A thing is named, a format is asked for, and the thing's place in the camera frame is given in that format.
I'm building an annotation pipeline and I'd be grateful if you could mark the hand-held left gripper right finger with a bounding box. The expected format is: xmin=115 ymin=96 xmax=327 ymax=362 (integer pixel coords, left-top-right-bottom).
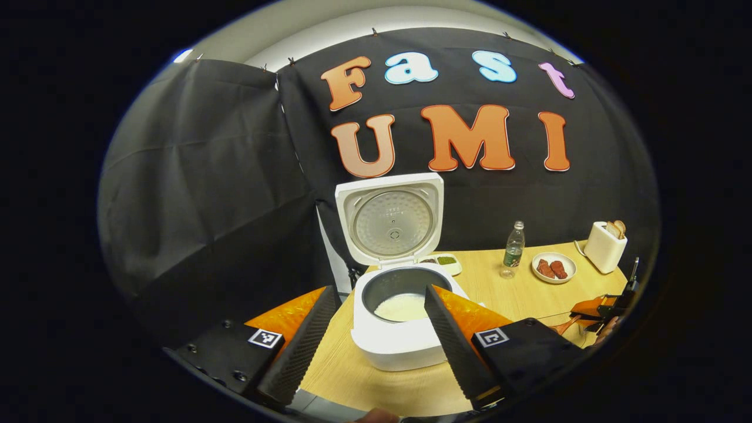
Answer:
xmin=424 ymin=284 xmax=588 ymax=411

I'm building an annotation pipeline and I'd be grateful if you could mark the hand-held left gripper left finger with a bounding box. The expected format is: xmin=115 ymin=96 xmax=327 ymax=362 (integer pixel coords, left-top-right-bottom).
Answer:
xmin=163 ymin=285 xmax=341 ymax=412

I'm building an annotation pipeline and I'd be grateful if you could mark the brown wooden spoon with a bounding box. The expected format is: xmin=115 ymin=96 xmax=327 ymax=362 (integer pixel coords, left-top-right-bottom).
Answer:
xmin=552 ymin=314 xmax=582 ymax=337

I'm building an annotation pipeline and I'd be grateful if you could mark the white rice cooker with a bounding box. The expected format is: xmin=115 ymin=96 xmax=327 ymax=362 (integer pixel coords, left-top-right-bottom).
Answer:
xmin=335 ymin=172 xmax=471 ymax=372

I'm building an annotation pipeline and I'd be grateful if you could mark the white round plate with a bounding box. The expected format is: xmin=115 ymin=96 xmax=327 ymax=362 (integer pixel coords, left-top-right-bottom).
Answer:
xmin=532 ymin=252 xmax=577 ymax=284

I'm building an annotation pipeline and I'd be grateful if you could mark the white toaster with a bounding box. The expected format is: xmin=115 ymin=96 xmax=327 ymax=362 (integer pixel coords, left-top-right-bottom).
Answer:
xmin=583 ymin=222 xmax=628 ymax=274

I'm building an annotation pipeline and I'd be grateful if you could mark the white divided condiment dish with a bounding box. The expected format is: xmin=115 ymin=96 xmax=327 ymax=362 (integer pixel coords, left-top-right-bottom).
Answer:
xmin=416 ymin=253 xmax=462 ymax=277

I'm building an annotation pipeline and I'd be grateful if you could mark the clear plastic water bottle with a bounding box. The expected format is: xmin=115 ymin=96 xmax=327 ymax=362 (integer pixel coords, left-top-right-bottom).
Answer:
xmin=500 ymin=221 xmax=526 ymax=279

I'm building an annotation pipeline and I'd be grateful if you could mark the black backdrop cloth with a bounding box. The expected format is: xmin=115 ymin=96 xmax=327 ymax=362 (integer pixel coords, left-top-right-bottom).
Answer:
xmin=99 ymin=26 xmax=660 ymax=353

